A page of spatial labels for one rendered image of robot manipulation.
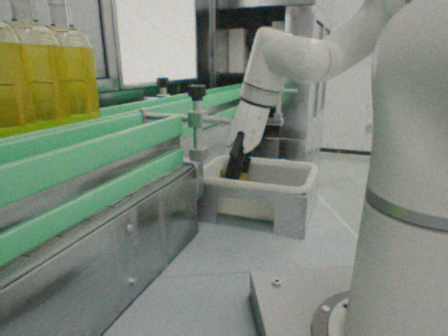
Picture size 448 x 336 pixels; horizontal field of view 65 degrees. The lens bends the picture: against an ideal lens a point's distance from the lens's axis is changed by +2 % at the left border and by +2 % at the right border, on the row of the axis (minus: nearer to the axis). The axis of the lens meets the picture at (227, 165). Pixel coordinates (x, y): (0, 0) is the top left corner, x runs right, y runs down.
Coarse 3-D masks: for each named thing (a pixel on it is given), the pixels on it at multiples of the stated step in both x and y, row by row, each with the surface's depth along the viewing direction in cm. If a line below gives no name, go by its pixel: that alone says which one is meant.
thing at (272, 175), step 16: (224, 160) 79; (256, 160) 77; (272, 160) 75; (208, 176) 71; (256, 176) 77; (272, 176) 76; (288, 176) 75; (304, 176) 74; (288, 192) 59; (304, 192) 61
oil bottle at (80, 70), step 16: (64, 32) 46; (80, 32) 49; (64, 48) 46; (80, 48) 48; (80, 64) 49; (80, 80) 49; (96, 80) 52; (80, 96) 49; (96, 96) 52; (80, 112) 49; (96, 112) 52
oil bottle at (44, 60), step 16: (32, 32) 41; (48, 32) 43; (32, 48) 41; (48, 48) 43; (32, 64) 42; (48, 64) 44; (64, 64) 46; (32, 80) 42; (48, 80) 44; (64, 80) 46; (32, 96) 43; (48, 96) 44; (64, 96) 46; (48, 112) 44; (64, 112) 47
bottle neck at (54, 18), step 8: (48, 0) 46; (56, 0) 46; (64, 0) 47; (48, 8) 47; (56, 8) 47; (64, 8) 47; (56, 16) 47; (64, 16) 47; (72, 16) 48; (72, 24) 48
